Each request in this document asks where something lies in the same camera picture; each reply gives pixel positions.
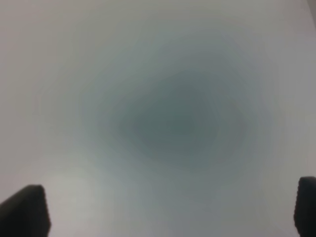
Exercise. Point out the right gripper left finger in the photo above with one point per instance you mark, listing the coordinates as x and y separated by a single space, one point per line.
25 214

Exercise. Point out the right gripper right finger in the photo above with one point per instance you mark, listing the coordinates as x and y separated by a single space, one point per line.
305 207

